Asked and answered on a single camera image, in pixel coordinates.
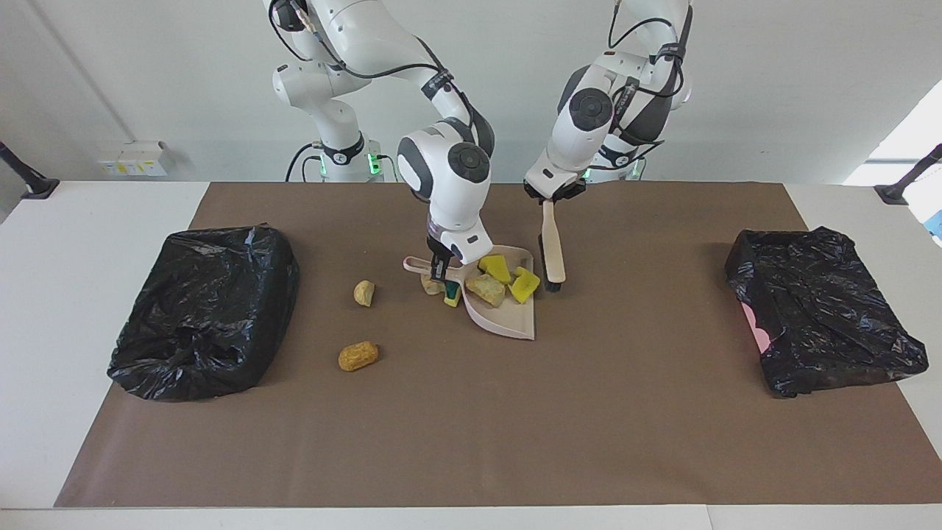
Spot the beige plastic dustpan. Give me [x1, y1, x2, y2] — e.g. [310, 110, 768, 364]
[403, 245, 539, 342]

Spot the notched yellow sponge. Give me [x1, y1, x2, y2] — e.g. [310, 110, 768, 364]
[509, 266, 542, 305]

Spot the pink bin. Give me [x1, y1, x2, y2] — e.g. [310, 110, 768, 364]
[742, 302, 773, 354]

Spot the brown table mat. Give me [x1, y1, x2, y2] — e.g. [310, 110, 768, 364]
[54, 182, 942, 509]

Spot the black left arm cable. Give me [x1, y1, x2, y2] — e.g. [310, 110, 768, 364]
[607, 0, 693, 166]

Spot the black right base cable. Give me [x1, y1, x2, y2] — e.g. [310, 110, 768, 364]
[286, 142, 325, 183]

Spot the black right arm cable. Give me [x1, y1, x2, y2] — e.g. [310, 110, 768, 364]
[266, 0, 483, 155]

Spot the white wall outlet box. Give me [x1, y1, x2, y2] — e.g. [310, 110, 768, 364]
[97, 141, 171, 177]

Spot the open black bag-lined bin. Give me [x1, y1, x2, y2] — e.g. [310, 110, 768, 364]
[107, 225, 301, 403]

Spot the brown textured bread roll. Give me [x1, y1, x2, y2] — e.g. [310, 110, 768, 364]
[338, 341, 380, 372]

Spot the large beige croissant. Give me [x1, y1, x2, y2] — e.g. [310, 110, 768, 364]
[465, 274, 507, 308]

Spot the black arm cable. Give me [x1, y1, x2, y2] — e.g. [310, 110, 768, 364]
[607, 0, 693, 166]
[266, 0, 483, 155]

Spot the black clamp stand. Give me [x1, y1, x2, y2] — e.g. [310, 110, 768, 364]
[874, 144, 942, 205]
[0, 141, 60, 201]

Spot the beige hand brush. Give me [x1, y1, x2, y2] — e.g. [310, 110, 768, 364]
[539, 199, 567, 293]

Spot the crumpled black trash bag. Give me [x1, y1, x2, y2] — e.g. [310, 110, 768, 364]
[725, 227, 929, 399]

